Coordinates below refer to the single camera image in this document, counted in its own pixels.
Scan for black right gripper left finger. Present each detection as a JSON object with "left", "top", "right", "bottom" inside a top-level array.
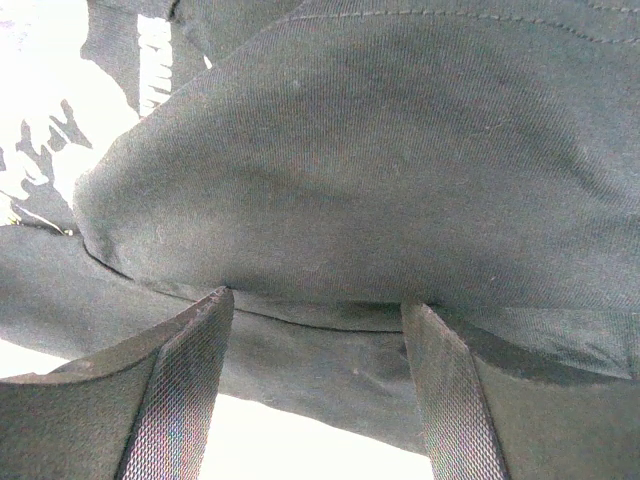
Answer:
[{"left": 1, "top": 287, "right": 234, "bottom": 479}]

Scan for black floral print t-shirt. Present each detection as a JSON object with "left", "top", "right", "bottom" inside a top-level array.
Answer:
[{"left": 0, "top": 0, "right": 640, "bottom": 456}]

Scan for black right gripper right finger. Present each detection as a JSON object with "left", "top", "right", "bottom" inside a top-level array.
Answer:
[{"left": 401, "top": 302, "right": 639, "bottom": 479}]

